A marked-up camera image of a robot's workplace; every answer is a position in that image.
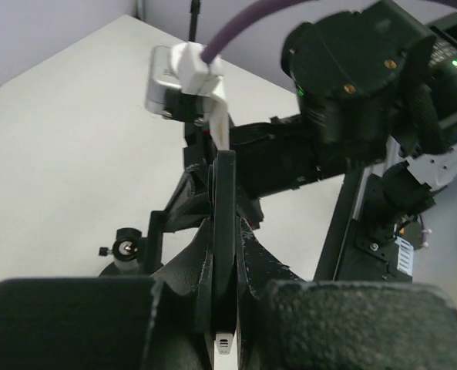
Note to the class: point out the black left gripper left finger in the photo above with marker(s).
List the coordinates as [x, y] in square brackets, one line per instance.
[160, 321]

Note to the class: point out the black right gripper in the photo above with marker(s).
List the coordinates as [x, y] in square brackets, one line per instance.
[190, 202]

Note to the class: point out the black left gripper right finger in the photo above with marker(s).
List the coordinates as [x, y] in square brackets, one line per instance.
[285, 322]

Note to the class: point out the black phone stand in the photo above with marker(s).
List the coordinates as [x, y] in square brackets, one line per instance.
[134, 253]
[195, 7]

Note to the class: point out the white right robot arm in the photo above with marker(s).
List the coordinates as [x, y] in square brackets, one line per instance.
[361, 79]

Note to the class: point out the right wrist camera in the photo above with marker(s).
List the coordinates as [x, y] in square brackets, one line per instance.
[184, 88]

